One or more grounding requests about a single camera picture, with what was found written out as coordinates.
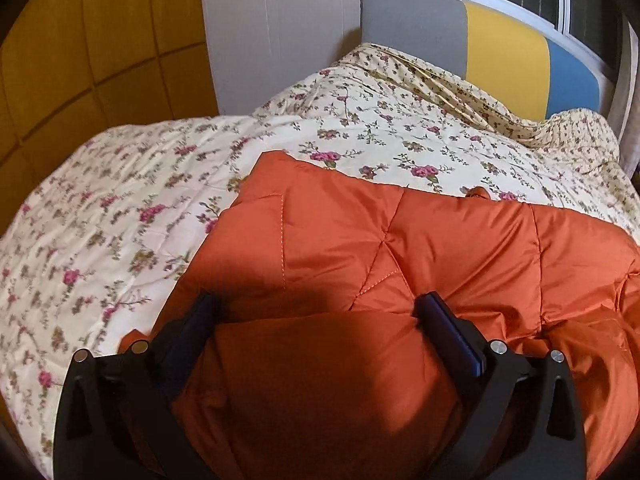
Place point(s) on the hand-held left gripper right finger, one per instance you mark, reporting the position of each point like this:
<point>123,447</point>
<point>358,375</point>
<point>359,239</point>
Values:
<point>452,332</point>

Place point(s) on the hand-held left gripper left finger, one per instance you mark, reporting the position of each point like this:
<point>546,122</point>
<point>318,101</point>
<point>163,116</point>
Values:
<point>197,321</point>

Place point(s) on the orange quilted jacket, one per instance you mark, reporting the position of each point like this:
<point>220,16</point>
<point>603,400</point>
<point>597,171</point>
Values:
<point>350,240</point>

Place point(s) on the floral bed quilt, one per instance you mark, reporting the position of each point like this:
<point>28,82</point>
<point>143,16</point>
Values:
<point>125,185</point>

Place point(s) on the grey yellow blue headboard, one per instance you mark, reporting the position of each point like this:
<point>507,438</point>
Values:
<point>500,50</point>

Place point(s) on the yellow wooden wardrobe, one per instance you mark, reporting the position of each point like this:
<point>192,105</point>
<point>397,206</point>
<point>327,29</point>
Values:
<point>75,60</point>

